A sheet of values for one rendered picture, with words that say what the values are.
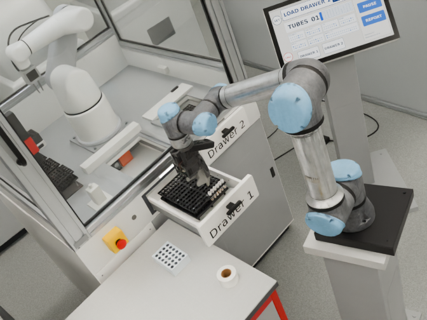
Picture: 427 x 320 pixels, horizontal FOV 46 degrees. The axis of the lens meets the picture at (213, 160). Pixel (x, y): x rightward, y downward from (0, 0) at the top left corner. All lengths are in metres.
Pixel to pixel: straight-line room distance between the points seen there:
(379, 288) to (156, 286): 0.80
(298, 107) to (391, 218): 0.65
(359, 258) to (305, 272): 0.97
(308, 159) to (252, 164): 1.00
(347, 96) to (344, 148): 0.32
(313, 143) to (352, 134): 1.32
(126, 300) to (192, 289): 0.25
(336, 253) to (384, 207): 0.23
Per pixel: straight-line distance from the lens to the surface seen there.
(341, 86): 2.52
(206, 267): 1.87
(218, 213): 1.81
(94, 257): 1.98
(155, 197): 2.07
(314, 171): 1.45
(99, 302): 1.98
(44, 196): 1.78
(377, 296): 1.99
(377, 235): 1.74
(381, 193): 1.88
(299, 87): 1.30
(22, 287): 3.48
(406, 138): 3.28
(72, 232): 1.88
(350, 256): 1.76
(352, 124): 2.66
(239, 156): 2.32
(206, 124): 1.56
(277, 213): 2.70
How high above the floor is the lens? 2.16
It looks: 38 degrees down
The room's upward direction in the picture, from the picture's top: 23 degrees counter-clockwise
